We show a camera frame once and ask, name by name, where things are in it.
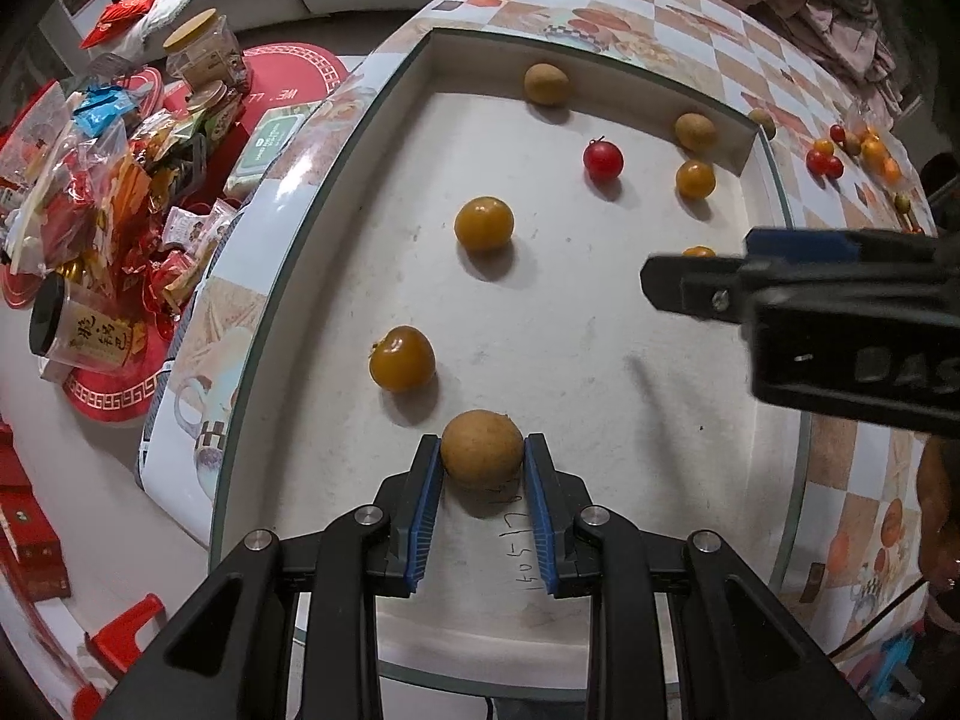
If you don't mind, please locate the red patterned round tray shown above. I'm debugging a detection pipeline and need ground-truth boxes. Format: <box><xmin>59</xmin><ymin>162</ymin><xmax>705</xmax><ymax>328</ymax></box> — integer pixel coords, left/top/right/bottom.
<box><xmin>60</xmin><ymin>300</ymin><xmax>181</xmax><ymax>434</ymax></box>

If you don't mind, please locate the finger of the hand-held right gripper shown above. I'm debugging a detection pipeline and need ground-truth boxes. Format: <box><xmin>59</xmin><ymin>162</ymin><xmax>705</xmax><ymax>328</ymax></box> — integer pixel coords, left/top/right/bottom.
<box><xmin>739</xmin><ymin>227</ymin><xmax>960</xmax><ymax>302</ymax></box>
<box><xmin>641</xmin><ymin>253</ymin><xmax>758</xmax><ymax>325</ymax></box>

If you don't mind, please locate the green wet wipes pack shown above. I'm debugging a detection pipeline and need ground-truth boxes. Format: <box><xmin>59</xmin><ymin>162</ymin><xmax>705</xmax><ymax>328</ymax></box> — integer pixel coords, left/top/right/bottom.
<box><xmin>229</xmin><ymin>103</ymin><xmax>320</xmax><ymax>190</ymax></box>

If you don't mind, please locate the person's right hand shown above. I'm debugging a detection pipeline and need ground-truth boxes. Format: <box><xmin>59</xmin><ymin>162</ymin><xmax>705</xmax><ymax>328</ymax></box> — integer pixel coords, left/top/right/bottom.
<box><xmin>916</xmin><ymin>435</ymin><xmax>960</xmax><ymax>601</ymax></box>

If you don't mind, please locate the red plastic stool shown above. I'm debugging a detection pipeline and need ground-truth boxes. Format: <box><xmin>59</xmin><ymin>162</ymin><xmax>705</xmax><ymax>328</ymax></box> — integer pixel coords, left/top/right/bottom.
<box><xmin>71</xmin><ymin>592</ymin><xmax>170</xmax><ymax>720</ymax></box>

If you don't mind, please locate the large orange cherry tomato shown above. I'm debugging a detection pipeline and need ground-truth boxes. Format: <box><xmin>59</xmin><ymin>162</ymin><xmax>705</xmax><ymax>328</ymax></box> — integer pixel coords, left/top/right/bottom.
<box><xmin>369</xmin><ymin>325</ymin><xmax>437</xmax><ymax>393</ymax></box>

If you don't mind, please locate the red round mat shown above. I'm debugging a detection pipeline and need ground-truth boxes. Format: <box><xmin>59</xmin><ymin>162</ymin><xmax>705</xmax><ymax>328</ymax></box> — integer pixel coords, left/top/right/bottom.
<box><xmin>161</xmin><ymin>41</ymin><xmax>368</xmax><ymax>220</ymax></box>

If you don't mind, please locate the stack of red boxes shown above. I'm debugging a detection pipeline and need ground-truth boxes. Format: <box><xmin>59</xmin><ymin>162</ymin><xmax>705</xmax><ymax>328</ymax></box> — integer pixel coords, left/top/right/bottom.
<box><xmin>0</xmin><ymin>420</ymin><xmax>73</xmax><ymax>605</ymax></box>

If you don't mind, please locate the bag of cherry tomatoes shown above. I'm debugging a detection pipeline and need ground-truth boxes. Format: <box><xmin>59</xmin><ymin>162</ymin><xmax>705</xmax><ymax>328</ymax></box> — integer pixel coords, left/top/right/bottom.
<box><xmin>844</xmin><ymin>101</ymin><xmax>914</xmax><ymax>190</ymax></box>

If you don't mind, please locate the clear jar wooden lid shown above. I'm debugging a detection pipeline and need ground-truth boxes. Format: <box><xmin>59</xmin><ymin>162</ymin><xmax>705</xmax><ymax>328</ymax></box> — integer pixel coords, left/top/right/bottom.
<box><xmin>163</xmin><ymin>9</ymin><xmax>248</xmax><ymax>89</ymax></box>

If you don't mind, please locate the small jar wooden lid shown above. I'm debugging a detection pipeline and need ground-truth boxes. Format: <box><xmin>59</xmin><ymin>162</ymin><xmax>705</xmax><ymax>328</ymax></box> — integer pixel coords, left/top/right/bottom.
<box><xmin>187</xmin><ymin>81</ymin><xmax>245</xmax><ymax>140</ymax></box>

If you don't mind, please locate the white tray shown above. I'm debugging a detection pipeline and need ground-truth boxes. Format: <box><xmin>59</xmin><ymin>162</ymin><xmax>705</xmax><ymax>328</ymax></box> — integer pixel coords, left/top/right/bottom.
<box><xmin>210</xmin><ymin>26</ymin><xmax>816</xmax><ymax>698</ymax></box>

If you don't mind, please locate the black cable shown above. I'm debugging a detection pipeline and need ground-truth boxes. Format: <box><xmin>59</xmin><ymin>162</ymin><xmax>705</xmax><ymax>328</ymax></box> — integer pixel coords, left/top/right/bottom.
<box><xmin>825</xmin><ymin>568</ymin><xmax>932</xmax><ymax>662</ymax></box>

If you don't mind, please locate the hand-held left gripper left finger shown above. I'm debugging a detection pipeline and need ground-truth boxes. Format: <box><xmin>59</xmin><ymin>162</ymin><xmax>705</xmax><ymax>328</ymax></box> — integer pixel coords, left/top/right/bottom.
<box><xmin>97</xmin><ymin>433</ymin><xmax>443</xmax><ymax>720</ymax></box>

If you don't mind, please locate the large yellow cherry tomato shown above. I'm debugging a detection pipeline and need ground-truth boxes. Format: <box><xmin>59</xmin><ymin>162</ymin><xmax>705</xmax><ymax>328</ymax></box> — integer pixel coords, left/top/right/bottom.
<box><xmin>454</xmin><ymin>196</ymin><xmax>515</xmax><ymax>253</ymax></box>

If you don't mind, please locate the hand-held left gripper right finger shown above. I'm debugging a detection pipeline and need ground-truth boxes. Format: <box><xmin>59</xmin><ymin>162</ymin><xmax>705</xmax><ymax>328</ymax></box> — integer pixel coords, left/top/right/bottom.
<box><xmin>523</xmin><ymin>433</ymin><xmax>875</xmax><ymax>720</ymax></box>

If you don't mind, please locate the pile of snack packets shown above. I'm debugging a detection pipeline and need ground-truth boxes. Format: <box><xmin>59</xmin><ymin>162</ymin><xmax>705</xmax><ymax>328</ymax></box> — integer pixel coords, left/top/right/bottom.
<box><xmin>0</xmin><ymin>64</ymin><xmax>250</xmax><ymax>317</ymax></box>

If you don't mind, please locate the red cushion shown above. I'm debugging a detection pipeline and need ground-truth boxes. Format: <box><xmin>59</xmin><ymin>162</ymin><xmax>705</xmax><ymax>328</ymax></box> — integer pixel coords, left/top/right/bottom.
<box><xmin>79</xmin><ymin>0</ymin><xmax>185</xmax><ymax>50</ymax></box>

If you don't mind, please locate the black lid jar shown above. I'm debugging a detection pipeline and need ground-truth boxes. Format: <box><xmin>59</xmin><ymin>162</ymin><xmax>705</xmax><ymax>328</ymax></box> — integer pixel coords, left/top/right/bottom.
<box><xmin>28</xmin><ymin>274</ymin><xmax>155</xmax><ymax>374</ymax></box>

